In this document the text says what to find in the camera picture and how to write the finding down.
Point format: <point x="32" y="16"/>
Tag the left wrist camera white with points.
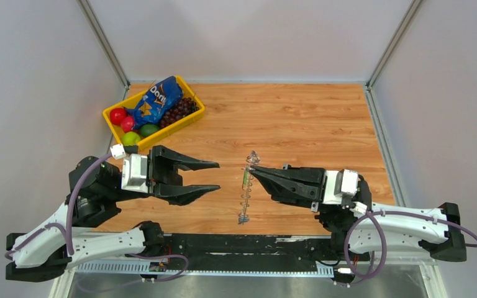
<point x="134" y="173"/>

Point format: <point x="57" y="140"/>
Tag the pink red apple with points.
<point x="128" y="124"/>

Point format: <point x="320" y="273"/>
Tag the light green apple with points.
<point x="130" y="138"/>

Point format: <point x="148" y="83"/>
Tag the metal keyring holder plate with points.
<point x="252" y="159"/>

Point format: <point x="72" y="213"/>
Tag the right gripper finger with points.
<point x="295" y="193"/>
<point x="309" y="176"/>

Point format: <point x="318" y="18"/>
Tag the yellow plastic bin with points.
<point x="162" y="133"/>

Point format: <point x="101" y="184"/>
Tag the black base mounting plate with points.
<point x="239" y="253"/>

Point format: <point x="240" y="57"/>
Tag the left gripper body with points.
<point x="159" y="171"/>

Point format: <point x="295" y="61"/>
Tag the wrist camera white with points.
<point x="134" y="173"/>
<point x="340" y="186"/>

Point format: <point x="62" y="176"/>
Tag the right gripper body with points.
<point x="315" y="205"/>

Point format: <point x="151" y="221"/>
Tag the dark purple grapes bunch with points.
<point x="180" y="110"/>

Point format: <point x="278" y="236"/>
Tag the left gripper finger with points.
<point x="165" y="158"/>
<point x="182" y="195"/>

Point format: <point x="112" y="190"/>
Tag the blue Doritos chip bag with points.
<point x="157" y="100"/>

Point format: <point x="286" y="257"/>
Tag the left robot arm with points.
<point x="97" y="185"/>

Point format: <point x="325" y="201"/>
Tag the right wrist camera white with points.
<point x="340" y="186"/>

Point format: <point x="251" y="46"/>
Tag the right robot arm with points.
<point x="343" y="205"/>

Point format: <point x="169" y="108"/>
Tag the dark green lime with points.
<point x="148" y="130"/>

